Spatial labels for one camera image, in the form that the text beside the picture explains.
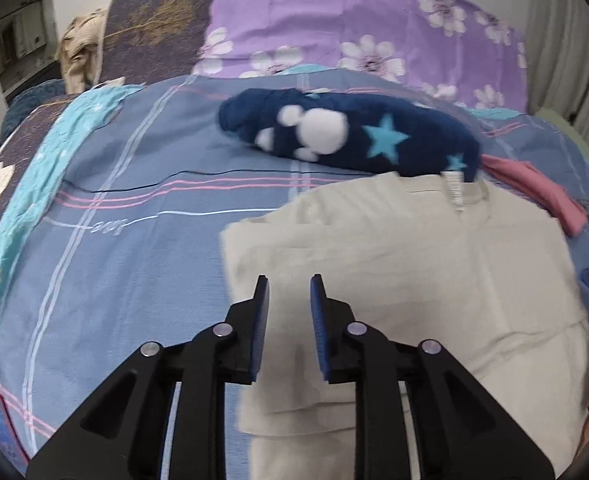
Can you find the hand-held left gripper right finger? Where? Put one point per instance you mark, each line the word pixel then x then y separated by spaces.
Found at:
pixel 320 330

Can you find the wall alcove shelf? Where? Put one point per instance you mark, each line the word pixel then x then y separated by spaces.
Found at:
pixel 22 45

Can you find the dark patterned pillow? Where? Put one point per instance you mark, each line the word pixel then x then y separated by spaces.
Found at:
pixel 159 25

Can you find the navy fleece garment with stars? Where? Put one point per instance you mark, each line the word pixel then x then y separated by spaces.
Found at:
pixel 424 152

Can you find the blue striped duvet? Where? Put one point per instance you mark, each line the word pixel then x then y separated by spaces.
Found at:
pixel 149 240

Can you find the beige shirt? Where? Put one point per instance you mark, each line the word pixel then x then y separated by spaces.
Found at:
pixel 424 270

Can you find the purple floral pillow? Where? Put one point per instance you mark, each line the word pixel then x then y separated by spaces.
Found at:
pixel 374 10

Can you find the dark blue knit blanket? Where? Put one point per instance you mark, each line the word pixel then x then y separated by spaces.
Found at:
pixel 34 102

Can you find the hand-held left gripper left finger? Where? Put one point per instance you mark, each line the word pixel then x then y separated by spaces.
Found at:
pixel 258 330

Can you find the pink folded garment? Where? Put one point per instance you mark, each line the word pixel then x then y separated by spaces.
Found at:
pixel 539 190

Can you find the beige cloth pile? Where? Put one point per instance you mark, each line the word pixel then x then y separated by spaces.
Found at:
pixel 82 45

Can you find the red and blue fabric label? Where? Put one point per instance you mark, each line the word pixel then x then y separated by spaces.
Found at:
pixel 2 425

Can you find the grey curtain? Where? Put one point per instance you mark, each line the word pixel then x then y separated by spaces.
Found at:
pixel 569 35

